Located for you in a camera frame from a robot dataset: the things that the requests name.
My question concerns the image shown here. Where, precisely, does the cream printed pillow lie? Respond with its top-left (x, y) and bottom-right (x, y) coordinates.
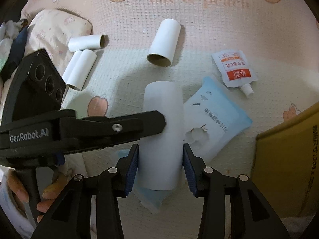
top-left (25, 9), bottom-right (93, 105)

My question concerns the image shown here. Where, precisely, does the blue white packet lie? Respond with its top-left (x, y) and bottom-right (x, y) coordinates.
top-left (136, 186), bottom-right (170, 215)
top-left (183, 77), bottom-right (253, 162)

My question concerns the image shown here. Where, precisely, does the person's left hand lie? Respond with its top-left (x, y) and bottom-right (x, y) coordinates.
top-left (7, 170), bottom-right (68, 216)

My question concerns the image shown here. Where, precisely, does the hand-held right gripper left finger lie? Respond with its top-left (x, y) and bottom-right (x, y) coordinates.
top-left (31, 144), bottom-right (140, 239)

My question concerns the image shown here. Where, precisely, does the white pouch with orange label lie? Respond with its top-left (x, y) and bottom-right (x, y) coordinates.
top-left (212, 49), bottom-right (258, 98)

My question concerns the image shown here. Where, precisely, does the white paper tube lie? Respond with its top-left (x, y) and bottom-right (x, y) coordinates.
top-left (65, 49), bottom-right (97, 91)
top-left (138, 81), bottom-right (184, 191)
top-left (62, 50), bottom-right (84, 86)
top-left (68, 34), bottom-right (109, 53)
top-left (147, 19), bottom-right (181, 67)

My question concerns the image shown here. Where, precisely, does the yellow cardboard box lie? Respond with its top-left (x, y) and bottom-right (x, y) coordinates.
top-left (251, 103), bottom-right (319, 217)

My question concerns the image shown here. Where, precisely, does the pink printed waffle blanket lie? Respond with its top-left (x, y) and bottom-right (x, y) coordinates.
top-left (15, 0), bottom-right (319, 239)

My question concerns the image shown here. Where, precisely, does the white crumpled cloth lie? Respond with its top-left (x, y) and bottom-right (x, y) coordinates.
top-left (0, 19), bottom-right (28, 63)

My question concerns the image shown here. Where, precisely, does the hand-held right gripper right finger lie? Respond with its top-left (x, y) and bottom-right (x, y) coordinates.
top-left (183, 143), bottom-right (291, 239)

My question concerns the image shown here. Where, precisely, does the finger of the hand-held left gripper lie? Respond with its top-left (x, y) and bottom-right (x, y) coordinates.
top-left (60, 110), bottom-right (166, 147)
top-left (62, 139), bottom-right (137, 158)

